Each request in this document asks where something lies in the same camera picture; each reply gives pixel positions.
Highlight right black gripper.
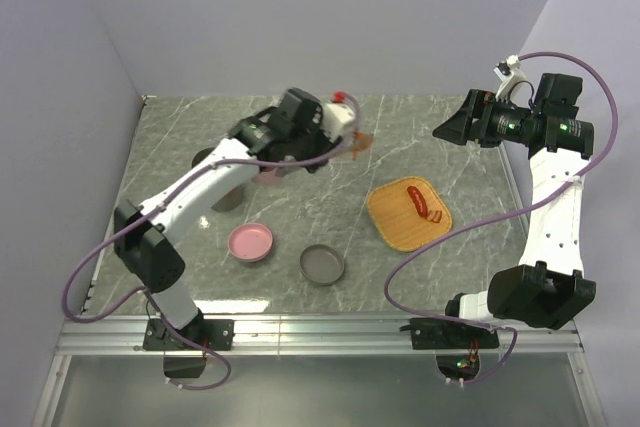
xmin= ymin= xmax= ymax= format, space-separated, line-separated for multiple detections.
xmin=432 ymin=89 xmax=538 ymax=148

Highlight metal tongs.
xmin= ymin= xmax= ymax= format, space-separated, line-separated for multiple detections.
xmin=331 ymin=122 xmax=361 ymax=157

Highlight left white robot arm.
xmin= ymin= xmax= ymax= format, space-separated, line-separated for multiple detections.
xmin=114 ymin=88 xmax=358 ymax=349

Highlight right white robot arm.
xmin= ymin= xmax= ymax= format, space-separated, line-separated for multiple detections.
xmin=433 ymin=73 xmax=596 ymax=347

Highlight pink cylindrical container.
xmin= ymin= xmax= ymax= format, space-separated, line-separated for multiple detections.
xmin=251 ymin=167 xmax=284 ymax=187

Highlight red sausage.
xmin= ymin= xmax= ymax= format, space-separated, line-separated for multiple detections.
xmin=406 ymin=185 xmax=429 ymax=218

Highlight grey cylindrical container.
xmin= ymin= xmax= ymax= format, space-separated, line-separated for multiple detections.
xmin=191 ymin=147 xmax=245 ymax=213

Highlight woven bamboo tray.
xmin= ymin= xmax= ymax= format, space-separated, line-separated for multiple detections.
xmin=367 ymin=176 xmax=453 ymax=252

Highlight pink round lid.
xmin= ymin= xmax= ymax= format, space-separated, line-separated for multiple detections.
xmin=228 ymin=223 xmax=274 ymax=263

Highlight grey round lid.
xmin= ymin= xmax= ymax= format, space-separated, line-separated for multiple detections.
xmin=299 ymin=244 xmax=345 ymax=286

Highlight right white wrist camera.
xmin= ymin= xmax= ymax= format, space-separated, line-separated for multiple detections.
xmin=494 ymin=55 xmax=527 ymax=101

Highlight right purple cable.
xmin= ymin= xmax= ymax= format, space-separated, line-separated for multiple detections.
xmin=384 ymin=51 xmax=619 ymax=387

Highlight purple cable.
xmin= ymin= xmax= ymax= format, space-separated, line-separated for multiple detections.
xmin=384 ymin=51 xmax=619 ymax=387
xmin=62 ymin=92 xmax=362 ymax=392

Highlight aluminium mounting rail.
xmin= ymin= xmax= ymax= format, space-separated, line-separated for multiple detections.
xmin=34 ymin=312 xmax=606 ymax=426

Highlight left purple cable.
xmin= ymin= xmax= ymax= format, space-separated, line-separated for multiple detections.
xmin=62 ymin=92 xmax=362 ymax=392

